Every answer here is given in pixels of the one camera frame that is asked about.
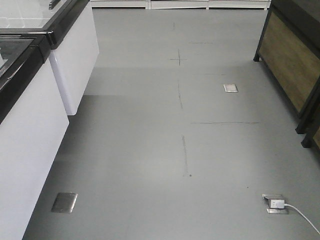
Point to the far steel floor socket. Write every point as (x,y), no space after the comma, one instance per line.
(230,88)

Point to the far white chest freezer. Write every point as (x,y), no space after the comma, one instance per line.
(69,28)

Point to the white chest freezer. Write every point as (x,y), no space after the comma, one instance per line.
(69,28)
(33,122)

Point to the closed steel floor socket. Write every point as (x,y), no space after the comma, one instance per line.
(64,202)

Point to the near white chest freezer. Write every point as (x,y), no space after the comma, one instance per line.
(33,122)

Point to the white store shelf base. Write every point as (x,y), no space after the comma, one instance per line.
(182,4)

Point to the open steel floor socket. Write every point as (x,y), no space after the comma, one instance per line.
(266,196)

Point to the white power adapter plug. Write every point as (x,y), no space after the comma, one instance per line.
(276,203)

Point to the wooden black-framed display stand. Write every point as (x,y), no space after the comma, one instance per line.
(289,46)

